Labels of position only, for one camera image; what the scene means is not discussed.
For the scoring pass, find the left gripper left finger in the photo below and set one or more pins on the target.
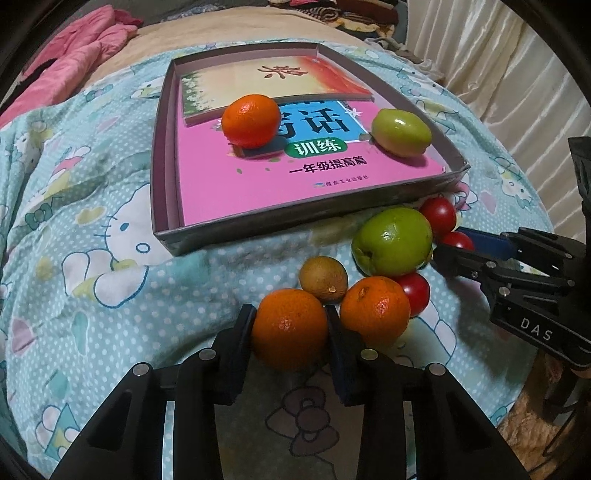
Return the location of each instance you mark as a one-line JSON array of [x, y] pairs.
[[124, 438]]

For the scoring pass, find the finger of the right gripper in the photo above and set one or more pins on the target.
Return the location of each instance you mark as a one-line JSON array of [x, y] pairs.
[[545, 252], [492, 269]]

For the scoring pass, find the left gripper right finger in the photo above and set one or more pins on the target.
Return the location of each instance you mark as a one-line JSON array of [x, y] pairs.
[[453, 438]]

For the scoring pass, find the red tomato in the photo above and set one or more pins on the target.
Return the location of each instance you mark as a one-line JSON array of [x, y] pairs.
[[441, 214], [458, 239], [418, 291]]

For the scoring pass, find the round green fruit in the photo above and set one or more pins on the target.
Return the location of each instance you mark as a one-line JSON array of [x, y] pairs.
[[393, 243]]

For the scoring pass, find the orange mandarin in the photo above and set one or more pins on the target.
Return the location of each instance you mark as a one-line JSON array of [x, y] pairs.
[[290, 330], [376, 308], [251, 121]]

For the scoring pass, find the pear-shaped green fruit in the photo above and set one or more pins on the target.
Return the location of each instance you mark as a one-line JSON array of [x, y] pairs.
[[401, 133]]

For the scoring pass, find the brown kiwi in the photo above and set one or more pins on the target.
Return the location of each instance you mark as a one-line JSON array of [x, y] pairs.
[[325, 278]]

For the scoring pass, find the blue cartoon print sheet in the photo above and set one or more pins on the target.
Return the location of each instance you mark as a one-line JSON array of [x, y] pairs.
[[87, 291]]

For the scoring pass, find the cream satin curtain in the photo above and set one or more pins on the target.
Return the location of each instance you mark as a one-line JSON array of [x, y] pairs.
[[509, 77]]

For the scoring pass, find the pink workbook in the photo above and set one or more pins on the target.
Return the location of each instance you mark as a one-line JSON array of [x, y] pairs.
[[322, 148]]

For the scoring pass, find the floral bag with cloth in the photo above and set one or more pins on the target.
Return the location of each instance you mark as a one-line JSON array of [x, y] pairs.
[[426, 66]]

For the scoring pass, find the orange cream book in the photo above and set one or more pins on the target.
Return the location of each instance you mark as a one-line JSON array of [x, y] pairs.
[[206, 92]]

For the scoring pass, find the pile of folded clothes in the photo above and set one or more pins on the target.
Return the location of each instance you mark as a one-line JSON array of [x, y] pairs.
[[362, 19]]

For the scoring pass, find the shallow grey cardboard box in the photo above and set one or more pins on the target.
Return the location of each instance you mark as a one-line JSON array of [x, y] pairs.
[[165, 210]]

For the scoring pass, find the pink quilt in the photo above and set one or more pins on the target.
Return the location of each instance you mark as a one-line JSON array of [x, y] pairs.
[[69, 58]]

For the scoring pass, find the beige blanket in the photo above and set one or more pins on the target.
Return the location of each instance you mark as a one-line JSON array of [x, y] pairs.
[[229, 25]]

